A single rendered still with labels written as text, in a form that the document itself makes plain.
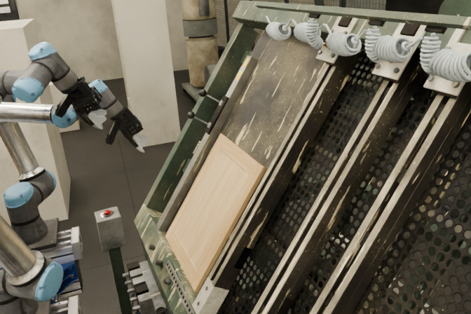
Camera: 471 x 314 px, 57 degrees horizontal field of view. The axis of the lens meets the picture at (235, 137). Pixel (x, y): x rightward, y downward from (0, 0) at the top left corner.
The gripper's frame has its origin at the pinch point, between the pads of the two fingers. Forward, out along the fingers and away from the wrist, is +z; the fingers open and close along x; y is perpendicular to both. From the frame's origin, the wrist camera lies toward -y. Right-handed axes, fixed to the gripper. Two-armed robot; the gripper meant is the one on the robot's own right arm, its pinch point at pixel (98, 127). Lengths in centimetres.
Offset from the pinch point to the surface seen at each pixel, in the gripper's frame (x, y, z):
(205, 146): 27, 22, 52
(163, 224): 8, -12, 72
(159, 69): 341, -58, 178
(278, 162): -23, 54, 30
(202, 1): 537, 12, 208
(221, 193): -6, 26, 52
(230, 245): -37, 27, 45
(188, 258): -20, 1, 65
